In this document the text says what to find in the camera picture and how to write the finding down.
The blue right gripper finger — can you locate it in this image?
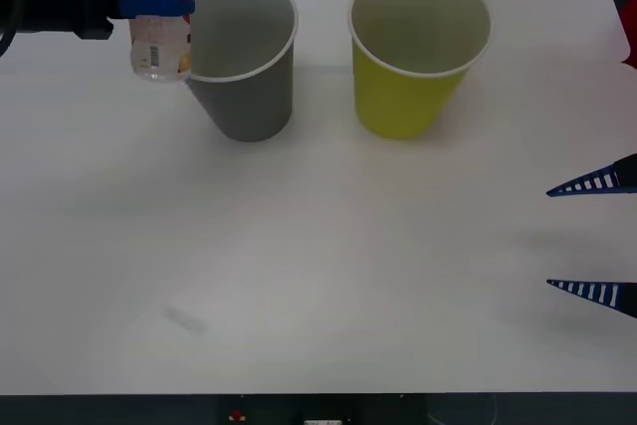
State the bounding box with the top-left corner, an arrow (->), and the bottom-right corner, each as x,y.
545,152 -> 637,197
545,278 -> 637,319

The clear bottle with red cap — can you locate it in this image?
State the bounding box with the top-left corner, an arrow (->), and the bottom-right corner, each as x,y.
120,0 -> 193,85

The grey plastic bin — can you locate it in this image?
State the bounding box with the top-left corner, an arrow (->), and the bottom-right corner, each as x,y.
185,0 -> 300,144

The yellow-green plastic bin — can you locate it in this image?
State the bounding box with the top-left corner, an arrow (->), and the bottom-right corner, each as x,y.
346,0 -> 493,141

